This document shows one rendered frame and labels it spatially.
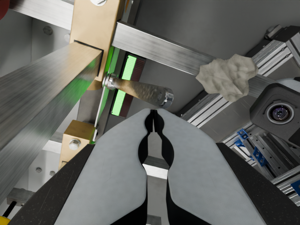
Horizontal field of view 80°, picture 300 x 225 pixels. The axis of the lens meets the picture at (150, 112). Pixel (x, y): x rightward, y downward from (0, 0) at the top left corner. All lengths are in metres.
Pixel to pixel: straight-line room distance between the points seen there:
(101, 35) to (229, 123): 1.03
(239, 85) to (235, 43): 0.95
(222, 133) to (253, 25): 0.64
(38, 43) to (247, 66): 0.49
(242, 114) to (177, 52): 0.96
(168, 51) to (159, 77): 0.93
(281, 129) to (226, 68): 0.10
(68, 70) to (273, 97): 0.19
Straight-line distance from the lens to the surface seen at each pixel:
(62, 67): 0.17
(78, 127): 0.39
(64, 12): 0.27
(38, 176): 0.88
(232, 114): 1.16
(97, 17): 0.25
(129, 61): 0.42
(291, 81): 0.33
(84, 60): 0.20
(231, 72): 0.28
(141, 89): 0.15
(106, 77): 0.29
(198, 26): 1.15
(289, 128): 0.22
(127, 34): 0.25
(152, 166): 0.41
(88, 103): 0.49
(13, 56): 0.53
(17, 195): 0.64
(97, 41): 0.25
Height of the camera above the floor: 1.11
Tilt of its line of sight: 59 degrees down
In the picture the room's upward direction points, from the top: 179 degrees clockwise
